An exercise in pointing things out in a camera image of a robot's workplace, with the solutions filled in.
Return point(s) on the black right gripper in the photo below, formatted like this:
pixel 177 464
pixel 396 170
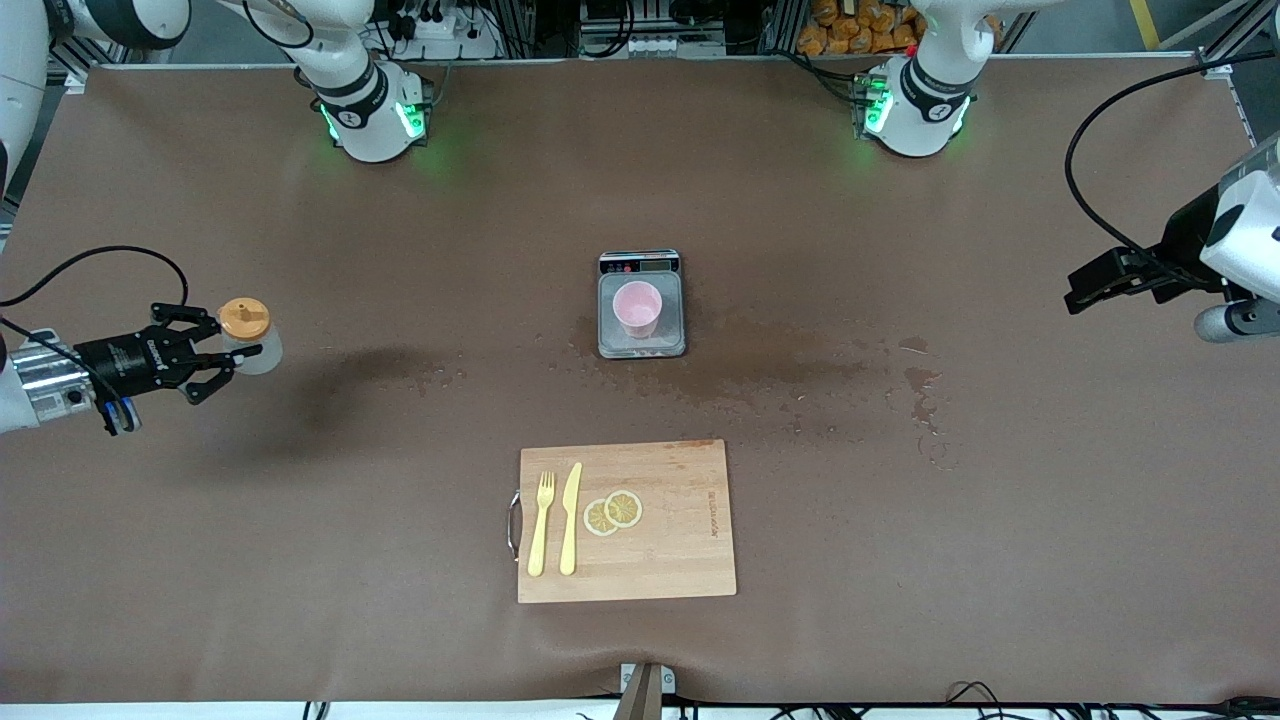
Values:
pixel 118 361

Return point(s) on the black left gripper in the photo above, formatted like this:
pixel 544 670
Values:
pixel 1180 248

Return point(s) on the translucent sauce bottle orange cap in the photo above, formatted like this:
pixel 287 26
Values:
pixel 255 350

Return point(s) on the pink plastic cup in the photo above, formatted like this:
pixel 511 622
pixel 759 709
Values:
pixel 637 305

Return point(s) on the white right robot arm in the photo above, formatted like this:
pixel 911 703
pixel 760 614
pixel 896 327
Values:
pixel 370 125

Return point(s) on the orange packaged goods pile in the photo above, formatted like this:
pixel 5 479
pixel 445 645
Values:
pixel 860 30

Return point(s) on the yellow plastic fork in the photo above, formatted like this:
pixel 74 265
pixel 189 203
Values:
pixel 540 540

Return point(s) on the white power strip black plugs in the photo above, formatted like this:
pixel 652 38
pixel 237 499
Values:
pixel 440 30

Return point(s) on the yellow plastic knife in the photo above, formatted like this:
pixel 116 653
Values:
pixel 569 530

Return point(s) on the lemon slice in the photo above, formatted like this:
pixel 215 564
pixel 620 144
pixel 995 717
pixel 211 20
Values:
pixel 625 508
pixel 598 520

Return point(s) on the grey digital kitchen scale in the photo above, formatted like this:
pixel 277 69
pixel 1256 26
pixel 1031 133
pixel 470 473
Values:
pixel 670 340

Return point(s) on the white terminal strip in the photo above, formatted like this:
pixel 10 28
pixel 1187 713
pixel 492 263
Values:
pixel 655 43

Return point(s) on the aluminium frame profile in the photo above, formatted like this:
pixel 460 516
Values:
pixel 78 80
pixel 1218 66

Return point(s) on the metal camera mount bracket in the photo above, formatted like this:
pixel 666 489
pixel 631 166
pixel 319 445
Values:
pixel 645 695

